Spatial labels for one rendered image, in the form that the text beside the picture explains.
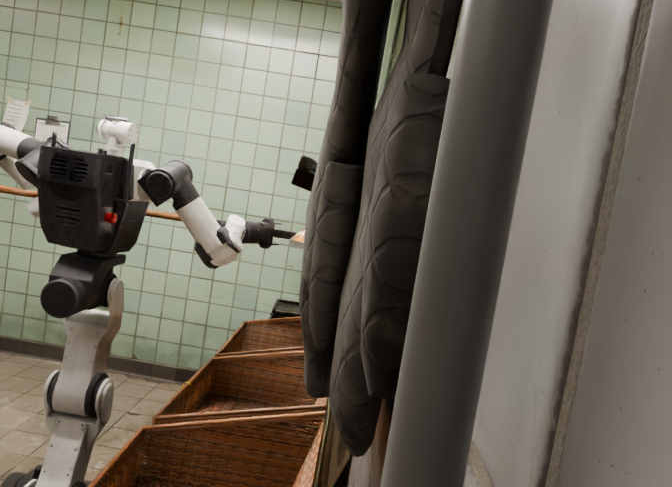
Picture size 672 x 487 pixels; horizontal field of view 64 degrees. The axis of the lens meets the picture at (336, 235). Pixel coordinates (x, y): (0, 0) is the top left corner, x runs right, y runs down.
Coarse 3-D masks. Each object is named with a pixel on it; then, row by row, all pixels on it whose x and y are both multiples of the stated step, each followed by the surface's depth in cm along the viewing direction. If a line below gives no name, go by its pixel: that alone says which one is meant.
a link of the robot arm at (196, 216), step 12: (192, 204) 167; (204, 204) 170; (180, 216) 169; (192, 216) 167; (204, 216) 169; (192, 228) 169; (204, 228) 169; (216, 228) 171; (204, 240) 169; (216, 240) 170; (228, 240) 171; (240, 240) 180; (204, 252) 172; (204, 264) 175
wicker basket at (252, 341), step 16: (256, 320) 257; (272, 320) 256; (288, 320) 256; (240, 336) 249; (256, 336) 257; (272, 336) 257; (288, 336) 257; (224, 352) 217; (240, 352) 203; (256, 352) 203; (272, 352) 203; (256, 400) 204
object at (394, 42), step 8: (400, 0) 85; (392, 8) 90; (400, 8) 89; (392, 16) 94; (400, 16) 93; (392, 24) 98; (400, 24) 95; (392, 32) 102; (400, 32) 100; (392, 40) 107; (400, 40) 104; (392, 48) 112; (400, 48) 109; (384, 56) 121; (392, 56) 119; (384, 64) 127; (392, 64) 124; (384, 72) 135; (384, 80) 143; (384, 88) 153; (376, 104) 184
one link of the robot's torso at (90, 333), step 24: (120, 288) 176; (96, 312) 182; (120, 312) 179; (72, 336) 174; (96, 336) 174; (72, 360) 173; (96, 360) 175; (72, 384) 172; (96, 384) 174; (72, 408) 172
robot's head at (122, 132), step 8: (104, 120) 173; (104, 128) 172; (112, 128) 171; (120, 128) 170; (128, 128) 170; (136, 128) 174; (104, 136) 174; (112, 136) 172; (120, 136) 171; (128, 136) 171; (136, 136) 175; (112, 144) 172; (120, 144) 173
